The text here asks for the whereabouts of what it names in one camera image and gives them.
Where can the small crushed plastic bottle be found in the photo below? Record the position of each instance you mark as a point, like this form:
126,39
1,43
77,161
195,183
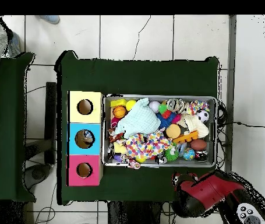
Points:
181,148

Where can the colourful polka dot cloth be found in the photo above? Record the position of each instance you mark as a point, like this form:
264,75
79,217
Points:
146,144

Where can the mint green cloth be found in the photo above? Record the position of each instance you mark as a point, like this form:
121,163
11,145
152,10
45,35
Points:
139,119

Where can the crushed clear plastic bottle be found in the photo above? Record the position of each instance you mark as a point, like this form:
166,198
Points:
88,136

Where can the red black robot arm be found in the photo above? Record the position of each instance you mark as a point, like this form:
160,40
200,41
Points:
211,191

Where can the silver mesh bin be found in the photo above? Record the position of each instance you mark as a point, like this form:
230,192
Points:
192,163

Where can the wooden box with three holes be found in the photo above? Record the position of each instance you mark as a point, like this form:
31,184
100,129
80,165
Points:
95,116

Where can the globe print ball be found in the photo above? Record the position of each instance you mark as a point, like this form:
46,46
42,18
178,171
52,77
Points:
189,154

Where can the brown football toy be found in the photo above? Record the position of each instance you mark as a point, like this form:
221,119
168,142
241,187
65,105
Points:
198,144

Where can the orange toy brick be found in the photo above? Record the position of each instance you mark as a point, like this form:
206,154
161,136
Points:
185,137

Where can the peach foam disc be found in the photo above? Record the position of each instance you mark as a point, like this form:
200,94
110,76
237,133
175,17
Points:
173,131

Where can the small soccer ball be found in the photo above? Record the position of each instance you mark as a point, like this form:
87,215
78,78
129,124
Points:
202,116

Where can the crushed silver can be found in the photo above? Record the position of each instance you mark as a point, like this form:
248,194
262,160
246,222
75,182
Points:
175,105

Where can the orange basketball toy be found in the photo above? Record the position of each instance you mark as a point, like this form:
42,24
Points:
119,111

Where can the dark green tablecloth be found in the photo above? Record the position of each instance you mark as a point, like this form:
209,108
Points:
6,116
146,77

